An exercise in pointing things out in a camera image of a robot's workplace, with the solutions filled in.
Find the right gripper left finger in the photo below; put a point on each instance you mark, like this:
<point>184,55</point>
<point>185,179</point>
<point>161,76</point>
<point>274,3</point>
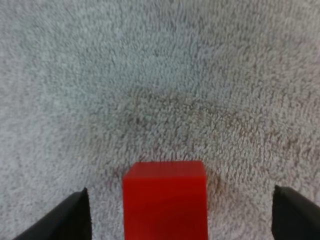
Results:
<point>65,220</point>

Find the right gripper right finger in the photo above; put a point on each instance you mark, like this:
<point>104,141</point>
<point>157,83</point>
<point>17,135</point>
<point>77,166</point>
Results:
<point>295,215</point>

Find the red cube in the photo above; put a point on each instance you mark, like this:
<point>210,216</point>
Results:
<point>165,205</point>

